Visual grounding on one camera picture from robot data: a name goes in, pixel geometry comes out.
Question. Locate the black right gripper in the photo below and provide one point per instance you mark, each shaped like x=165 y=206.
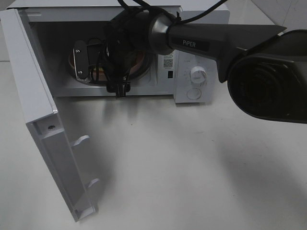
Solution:
x=118 y=56

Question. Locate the pink round plate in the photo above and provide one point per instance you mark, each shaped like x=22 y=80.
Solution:
x=138 y=63

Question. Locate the round white door button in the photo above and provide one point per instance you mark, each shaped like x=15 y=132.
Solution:
x=194 y=94

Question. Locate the white microwave door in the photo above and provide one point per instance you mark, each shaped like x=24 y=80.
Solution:
x=42 y=117

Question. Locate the white bread sandwich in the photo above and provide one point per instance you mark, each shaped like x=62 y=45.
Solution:
x=98 y=75

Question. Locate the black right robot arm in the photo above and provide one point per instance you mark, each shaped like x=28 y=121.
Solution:
x=264 y=66

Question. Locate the glass microwave turntable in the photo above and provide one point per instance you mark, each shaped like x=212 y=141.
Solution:
x=144 y=72

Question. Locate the lower white timer knob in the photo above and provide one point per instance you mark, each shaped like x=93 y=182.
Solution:
x=198 y=75

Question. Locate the white microwave oven body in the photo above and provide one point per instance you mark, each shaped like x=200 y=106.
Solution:
x=53 y=45

